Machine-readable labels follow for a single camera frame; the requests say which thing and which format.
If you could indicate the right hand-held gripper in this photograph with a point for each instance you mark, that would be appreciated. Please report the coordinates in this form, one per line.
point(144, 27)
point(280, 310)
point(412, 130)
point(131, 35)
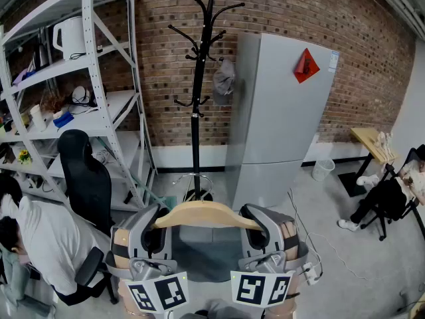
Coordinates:
point(272, 231)

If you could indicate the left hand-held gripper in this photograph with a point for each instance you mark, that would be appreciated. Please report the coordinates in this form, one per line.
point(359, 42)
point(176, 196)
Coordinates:
point(151, 244)

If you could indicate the blue-grey garment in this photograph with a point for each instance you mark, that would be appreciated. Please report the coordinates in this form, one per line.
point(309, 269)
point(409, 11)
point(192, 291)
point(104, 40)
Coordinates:
point(207, 251)

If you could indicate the wooden clothes hanger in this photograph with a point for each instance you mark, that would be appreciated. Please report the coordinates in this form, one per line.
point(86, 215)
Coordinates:
point(202, 213)

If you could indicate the person's left forearm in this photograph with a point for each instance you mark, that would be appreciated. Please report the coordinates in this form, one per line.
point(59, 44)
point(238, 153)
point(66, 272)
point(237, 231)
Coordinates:
point(129, 302)

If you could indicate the person's right forearm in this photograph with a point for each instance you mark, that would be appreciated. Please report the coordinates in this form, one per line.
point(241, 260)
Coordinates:
point(282, 311)

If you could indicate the person's right hand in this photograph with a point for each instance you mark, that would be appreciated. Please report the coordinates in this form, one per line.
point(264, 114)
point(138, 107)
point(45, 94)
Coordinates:
point(289, 231)

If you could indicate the person's left hand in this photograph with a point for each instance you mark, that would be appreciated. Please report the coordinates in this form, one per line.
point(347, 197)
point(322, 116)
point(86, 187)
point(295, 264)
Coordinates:
point(120, 239)

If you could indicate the white power strip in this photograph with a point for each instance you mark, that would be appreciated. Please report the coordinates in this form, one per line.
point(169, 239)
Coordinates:
point(310, 271)

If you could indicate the black swivel chair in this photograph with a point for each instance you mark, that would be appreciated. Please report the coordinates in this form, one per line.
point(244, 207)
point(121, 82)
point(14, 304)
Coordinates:
point(91, 268)

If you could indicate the white wastebasket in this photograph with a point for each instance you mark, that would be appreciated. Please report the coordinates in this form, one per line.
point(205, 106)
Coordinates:
point(323, 169)

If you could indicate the black office chair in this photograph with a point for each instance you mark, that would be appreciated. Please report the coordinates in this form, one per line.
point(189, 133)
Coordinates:
point(86, 178)

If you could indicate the grey refrigerator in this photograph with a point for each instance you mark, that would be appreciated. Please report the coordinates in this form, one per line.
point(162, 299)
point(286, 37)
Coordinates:
point(279, 121)

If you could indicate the black folding chair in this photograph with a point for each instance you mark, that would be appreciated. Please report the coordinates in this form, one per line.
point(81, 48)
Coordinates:
point(382, 218)

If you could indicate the white metal shelving rack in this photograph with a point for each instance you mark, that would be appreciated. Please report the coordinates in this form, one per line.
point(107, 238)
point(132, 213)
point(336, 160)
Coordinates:
point(99, 121)

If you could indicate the wooden table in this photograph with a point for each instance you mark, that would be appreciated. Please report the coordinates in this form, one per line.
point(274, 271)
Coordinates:
point(368, 138)

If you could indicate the small wooden model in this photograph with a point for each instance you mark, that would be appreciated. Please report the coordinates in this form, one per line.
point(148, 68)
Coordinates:
point(383, 143)

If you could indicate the grey jacket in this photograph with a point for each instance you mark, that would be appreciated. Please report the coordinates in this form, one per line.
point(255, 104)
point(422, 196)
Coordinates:
point(16, 291)

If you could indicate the blue cloth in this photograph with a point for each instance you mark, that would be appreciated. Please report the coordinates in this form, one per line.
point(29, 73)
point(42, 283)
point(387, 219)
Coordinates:
point(63, 120)

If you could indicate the yellow sunflower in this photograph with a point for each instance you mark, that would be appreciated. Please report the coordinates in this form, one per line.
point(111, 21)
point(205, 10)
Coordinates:
point(24, 156)

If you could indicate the grey cap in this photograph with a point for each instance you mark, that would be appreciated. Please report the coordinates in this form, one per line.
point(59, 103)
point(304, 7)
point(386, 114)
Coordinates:
point(224, 81)

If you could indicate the black headphones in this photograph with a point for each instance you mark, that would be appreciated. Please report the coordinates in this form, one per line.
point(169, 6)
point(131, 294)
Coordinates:
point(83, 96)

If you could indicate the red diamond paper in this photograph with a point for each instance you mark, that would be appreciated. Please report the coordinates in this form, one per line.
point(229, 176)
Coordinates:
point(306, 65)

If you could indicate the black coat rack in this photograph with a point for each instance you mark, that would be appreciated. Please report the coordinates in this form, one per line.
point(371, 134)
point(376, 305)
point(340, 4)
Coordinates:
point(199, 78)

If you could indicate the white cup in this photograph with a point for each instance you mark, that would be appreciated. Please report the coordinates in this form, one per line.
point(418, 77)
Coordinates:
point(37, 118)

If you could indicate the brown dried plant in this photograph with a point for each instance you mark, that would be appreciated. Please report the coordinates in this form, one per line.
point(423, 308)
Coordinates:
point(52, 102)

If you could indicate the white label sticker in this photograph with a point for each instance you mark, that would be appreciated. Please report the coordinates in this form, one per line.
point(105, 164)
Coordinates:
point(333, 61)

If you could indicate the white electric kettle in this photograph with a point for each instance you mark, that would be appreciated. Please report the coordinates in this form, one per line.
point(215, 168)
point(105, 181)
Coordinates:
point(71, 37)

